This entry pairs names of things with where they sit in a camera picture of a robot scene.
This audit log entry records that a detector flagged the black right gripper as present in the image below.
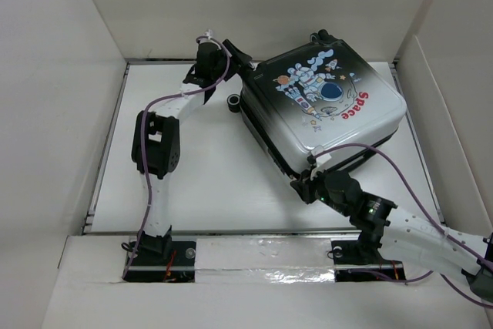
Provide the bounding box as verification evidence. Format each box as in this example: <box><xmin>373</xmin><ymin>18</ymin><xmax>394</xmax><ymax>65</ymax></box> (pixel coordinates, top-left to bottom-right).
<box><xmin>288</xmin><ymin>165</ymin><xmax>350</xmax><ymax>217</ymax></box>

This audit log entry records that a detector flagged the black white space suitcase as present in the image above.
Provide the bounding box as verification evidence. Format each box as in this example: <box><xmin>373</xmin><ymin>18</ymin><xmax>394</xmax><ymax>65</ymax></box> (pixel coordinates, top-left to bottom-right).
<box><xmin>238</xmin><ymin>30</ymin><xmax>407</xmax><ymax>180</ymax></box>

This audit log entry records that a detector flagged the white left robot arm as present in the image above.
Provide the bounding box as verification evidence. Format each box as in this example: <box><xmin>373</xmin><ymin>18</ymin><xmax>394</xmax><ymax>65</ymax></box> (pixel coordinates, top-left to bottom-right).
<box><xmin>131</xmin><ymin>35</ymin><xmax>254</xmax><ymax>265</ymax></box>

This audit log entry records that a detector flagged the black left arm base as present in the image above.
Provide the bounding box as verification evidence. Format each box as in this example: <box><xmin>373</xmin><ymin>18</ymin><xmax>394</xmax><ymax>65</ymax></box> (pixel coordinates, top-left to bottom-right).
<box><xmin>121</xmin><ymin>230</ymin><xmax>196</xmax><ymax>284</ymax></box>

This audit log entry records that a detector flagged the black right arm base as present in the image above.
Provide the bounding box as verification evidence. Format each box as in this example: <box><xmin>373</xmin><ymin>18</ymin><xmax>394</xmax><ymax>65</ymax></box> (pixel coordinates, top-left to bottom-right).
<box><xmin>327</xmin><ymin>233</ymin><xmax>407</xmax><ymax>283</ymax></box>

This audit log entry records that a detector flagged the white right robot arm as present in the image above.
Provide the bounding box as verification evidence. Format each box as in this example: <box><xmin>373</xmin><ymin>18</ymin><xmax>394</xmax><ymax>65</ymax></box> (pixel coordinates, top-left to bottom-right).
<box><xmin>290</xmin><ymin>171</ymin><xmax>492</xmax><ymax>301</ymax></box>

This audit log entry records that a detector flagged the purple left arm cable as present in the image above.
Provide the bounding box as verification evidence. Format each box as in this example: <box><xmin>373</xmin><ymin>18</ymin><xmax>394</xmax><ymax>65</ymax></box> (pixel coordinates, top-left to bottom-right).
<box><xmin>122</xmin><ymin>35</ymin><xmax>232</xmax><ymax>280</ymax></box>

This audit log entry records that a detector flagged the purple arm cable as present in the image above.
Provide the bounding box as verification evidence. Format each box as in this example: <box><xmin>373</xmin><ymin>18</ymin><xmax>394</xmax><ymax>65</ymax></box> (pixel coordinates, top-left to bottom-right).
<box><xmin>314</xmin><ymin>143</ymin><xmax>493</xmax><ymax>309</ymax></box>
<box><xmin>122</xmin><ymin>35</ymin><xmax>232</xmax><ymax>280</ymax></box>

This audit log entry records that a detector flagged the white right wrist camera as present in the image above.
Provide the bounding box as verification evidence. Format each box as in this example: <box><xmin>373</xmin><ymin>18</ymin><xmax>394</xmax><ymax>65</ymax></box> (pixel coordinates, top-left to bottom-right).
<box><xmin>307</xmin><ymin>146</ymin><xmax>332</xmax><ymax>179</ymax></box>

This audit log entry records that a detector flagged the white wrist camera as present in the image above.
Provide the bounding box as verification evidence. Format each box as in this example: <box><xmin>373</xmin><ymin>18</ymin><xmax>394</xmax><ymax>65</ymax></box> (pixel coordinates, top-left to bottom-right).
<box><xmin>307</xmin><ymin>146</ymin><xmax>332</xmax><ymax>179</ymax></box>
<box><xmin>196</xmin><ymin>29</ymin><xmax>220</xmax><ymax>47</ymax></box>

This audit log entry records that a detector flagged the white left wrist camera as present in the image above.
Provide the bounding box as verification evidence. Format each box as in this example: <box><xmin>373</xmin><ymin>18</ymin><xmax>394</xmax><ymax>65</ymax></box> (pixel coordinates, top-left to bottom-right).
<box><xmin>196</xmin><ymin>29</ymin><xmax>220</xmax><ymax>47</ymax></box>

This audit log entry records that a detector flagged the aluminium mounting rail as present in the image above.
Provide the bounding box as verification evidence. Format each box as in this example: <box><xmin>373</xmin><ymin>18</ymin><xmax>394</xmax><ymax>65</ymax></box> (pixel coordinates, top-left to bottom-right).
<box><xmin>125</xmin><ymin>228</ymin><xmax>424</xmax><ymax>274</ymax></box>

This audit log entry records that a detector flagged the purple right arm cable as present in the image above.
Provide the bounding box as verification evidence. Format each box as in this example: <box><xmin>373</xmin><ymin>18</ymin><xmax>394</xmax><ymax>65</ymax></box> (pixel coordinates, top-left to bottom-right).
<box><xmin>314</xmin><ymin>143</ymin><xmax>493</xmax><ymax>309</ymax></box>

